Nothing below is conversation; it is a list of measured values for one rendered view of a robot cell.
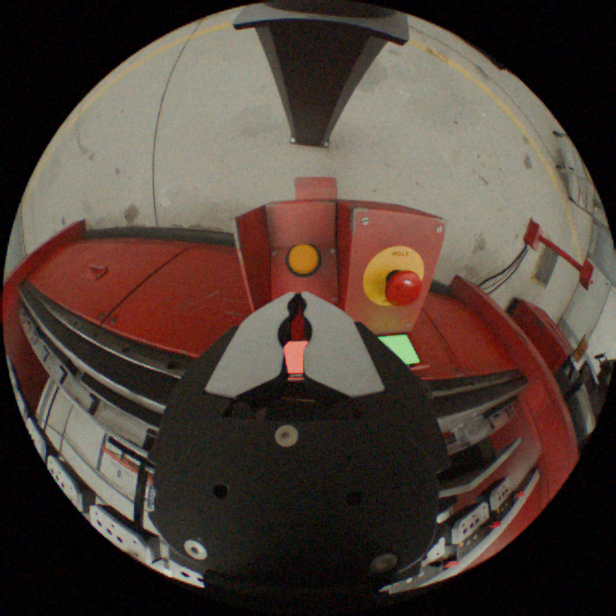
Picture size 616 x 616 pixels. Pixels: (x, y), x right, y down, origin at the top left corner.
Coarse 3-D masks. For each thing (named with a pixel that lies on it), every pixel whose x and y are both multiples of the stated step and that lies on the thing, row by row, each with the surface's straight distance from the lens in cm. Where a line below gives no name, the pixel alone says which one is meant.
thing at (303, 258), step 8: (296, 248) 23; (304, 248) 23; (312, 248) 23; (296, 256) 23; (304, 256) 23; (312, 256) 23; (296, 264) 23; (304, 264) 23; (312, 264) 23; (304, 272) 23
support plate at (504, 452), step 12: (516, 444) 38; (504, 456) 33; (480, 468) 32; (492, 468) 30; (444, 480) 36; (456, 480) 31; (468, 480) 27; (480, 480) 27; (444, 492) 28; (456, 492) 26
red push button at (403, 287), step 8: (392, 272) 19; (400, 272) 17; (408, 272) 17; (392, 280) 17; (400, 280) 17; (408, 280) 17; (416, 280) 18; (392, 288) 17; (400, 288) 17; (408, 288) 18; (416, 288) 18; (392, 296) 18; (400, 296) 18; (408, 296) 18; (416, 296) 19; (392, 304) 18; (400, 304) 19; (408, 304) 19
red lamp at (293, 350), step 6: (288, 342) 22; (294, 342) 22; (300, 342) 22; (306, 342) 22; (288, 348) 22; (294, 348) 22; (300, 348) 22; (288, 354) 21; (294, 354) 21; (300, 354) 21; (288, 360) 21; (294, 360) 21; (300, 360) 21; (288, 366) 20; (294, 366) 20; (300, 366) 20
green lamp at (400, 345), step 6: (390, 336) 25; (396, 336) 25; (402, 336) 25; (384, 342) 24; (390, 342) 24; (396, 342) 24; (402, 342) 25; (408, 342) 25; (396, 348) 24; (402, 348) 24; (408, 348) 24; (402, 354) 23; (408, 354) 24; (414, 354) 24; (408, 360) 23; (414, 360) 23
